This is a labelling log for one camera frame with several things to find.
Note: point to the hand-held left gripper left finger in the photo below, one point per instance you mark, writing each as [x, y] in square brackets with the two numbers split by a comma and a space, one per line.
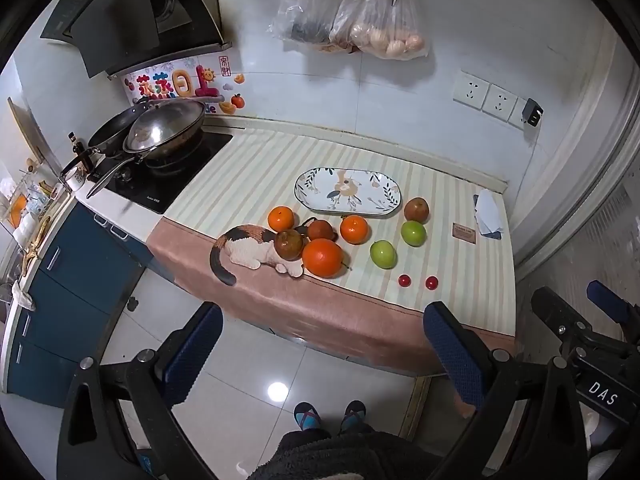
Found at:
[192, 355]

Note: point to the cherry tomato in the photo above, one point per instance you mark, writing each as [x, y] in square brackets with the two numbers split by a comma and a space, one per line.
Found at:
[431, 282]
[404, 280]

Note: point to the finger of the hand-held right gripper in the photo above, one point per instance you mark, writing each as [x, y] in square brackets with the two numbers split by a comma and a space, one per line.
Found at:
[555, 310]
[607, 301]

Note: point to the dark red apple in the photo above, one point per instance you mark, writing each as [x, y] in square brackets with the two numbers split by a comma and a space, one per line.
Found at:
[320, 230]

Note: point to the red apple with yellow patches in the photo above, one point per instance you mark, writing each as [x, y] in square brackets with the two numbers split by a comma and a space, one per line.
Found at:
[288, 244]

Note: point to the black plug adapter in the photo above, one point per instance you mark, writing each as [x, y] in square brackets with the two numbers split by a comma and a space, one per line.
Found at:
[533, 112]

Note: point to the glass pan lid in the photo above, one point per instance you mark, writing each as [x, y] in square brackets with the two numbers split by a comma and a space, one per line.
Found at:
[147, 132]

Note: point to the black frying pan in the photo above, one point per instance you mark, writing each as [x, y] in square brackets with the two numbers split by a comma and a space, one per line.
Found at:
[107, 135]

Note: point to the floral oval ceramic plate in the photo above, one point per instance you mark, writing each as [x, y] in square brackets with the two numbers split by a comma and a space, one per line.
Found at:
[345, 191]

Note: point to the colourful wall sticker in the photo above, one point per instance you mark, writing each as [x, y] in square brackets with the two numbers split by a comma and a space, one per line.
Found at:
[165, 85]

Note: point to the plastic bag with dark items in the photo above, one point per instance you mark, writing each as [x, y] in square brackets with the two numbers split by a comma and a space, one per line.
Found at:
[305, 10]

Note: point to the small orange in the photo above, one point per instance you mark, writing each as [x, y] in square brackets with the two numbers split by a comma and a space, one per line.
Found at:
[354, 229]
[281, 219]

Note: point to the white rag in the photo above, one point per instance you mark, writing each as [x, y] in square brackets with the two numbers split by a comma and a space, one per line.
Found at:
[23, 296]

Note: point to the black range hood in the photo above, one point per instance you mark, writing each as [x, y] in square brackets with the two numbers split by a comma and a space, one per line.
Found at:
[125, 20]

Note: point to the dark fleece clothing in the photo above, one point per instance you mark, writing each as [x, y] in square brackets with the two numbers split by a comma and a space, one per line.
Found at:
[345, 457]

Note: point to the wooden plank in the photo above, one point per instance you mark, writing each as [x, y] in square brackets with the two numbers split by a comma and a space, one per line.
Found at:
[415, 407]

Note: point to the banana peel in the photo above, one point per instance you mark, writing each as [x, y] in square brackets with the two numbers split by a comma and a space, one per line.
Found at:
[37, 242]

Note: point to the clear bag with orange item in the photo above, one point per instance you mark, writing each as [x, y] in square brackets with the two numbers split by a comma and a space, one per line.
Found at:
[20, 210]

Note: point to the steel wok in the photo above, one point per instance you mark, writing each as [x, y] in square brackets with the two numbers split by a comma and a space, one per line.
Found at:
[182, 127]

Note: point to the white wall socket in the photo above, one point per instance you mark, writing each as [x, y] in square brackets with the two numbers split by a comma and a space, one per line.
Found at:
[471, 90]
[500, 102]

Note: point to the dark sauce bottle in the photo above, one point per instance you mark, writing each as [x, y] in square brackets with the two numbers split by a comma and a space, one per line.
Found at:
[75, 146]

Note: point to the large orange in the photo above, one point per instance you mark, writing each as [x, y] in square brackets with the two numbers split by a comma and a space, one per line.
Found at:
[322, 258]

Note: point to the white mug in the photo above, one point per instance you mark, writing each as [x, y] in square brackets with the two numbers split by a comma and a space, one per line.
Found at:
[75, 179]

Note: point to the plastic bag of eggs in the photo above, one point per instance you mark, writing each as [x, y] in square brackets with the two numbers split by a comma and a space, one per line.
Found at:
[385, 20]

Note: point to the cutting board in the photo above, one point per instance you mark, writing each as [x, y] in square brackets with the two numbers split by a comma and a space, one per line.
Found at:
[22, 127]

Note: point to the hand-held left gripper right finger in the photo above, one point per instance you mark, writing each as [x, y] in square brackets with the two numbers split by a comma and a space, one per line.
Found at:
[450, 355]

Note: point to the striped cat print tablecloth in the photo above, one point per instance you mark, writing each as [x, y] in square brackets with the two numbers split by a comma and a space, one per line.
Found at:
[250, 175]

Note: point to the small brown card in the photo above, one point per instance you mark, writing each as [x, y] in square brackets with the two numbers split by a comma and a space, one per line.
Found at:
[463, 231]

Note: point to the blue kitchen cabinet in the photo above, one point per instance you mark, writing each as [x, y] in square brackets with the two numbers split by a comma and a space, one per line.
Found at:
[65, 300]

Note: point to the person's right hand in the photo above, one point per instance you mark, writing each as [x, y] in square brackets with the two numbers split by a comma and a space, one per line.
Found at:
[597, 432]

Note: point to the green apple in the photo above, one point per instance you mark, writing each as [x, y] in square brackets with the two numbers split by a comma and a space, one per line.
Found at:
[413, 232]
[383, 254]

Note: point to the white paper packet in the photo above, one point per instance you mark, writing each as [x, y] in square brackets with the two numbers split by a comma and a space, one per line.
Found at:
[488, 212]

